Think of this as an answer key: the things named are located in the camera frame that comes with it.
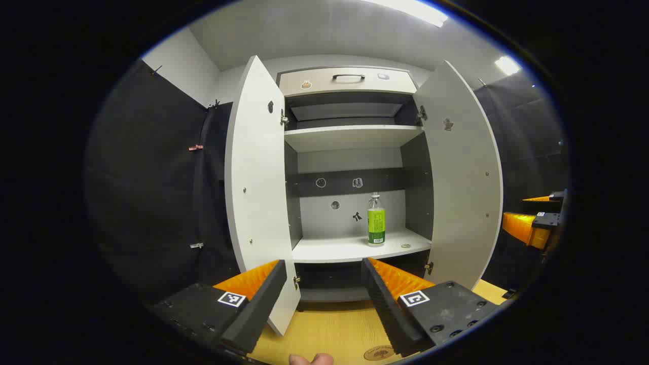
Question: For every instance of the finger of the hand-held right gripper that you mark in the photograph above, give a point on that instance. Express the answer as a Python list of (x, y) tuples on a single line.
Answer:
[(545, 220), (542, 205)]

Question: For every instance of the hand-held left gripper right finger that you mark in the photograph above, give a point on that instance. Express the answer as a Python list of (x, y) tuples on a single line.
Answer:
[(385, 309)]

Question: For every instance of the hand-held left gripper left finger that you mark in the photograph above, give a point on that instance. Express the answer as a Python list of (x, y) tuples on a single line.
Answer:
[(256, 314)]

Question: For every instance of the round cork coaster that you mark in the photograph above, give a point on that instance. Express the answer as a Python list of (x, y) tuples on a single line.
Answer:
[(379, 353)]

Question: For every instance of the green label clear bottle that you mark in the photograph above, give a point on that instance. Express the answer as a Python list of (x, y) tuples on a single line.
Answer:
[(375, 225)]

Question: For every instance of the white cabinet door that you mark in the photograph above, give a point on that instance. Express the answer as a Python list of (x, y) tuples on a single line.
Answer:
[(461, 177), (258, 177)]

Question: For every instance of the white and grey cabinet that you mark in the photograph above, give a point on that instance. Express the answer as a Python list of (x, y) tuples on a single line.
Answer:
[(350, 137)]

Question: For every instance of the white cabinet drawer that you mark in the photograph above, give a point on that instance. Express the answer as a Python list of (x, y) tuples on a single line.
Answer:
[(319, 87)]

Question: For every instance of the black backdrop cloth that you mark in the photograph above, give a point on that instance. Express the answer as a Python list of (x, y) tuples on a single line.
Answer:
[(522, 147), (152, 192)]

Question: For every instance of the ceiling light panel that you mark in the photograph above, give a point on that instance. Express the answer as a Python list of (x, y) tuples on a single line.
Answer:
[(507, 65)]

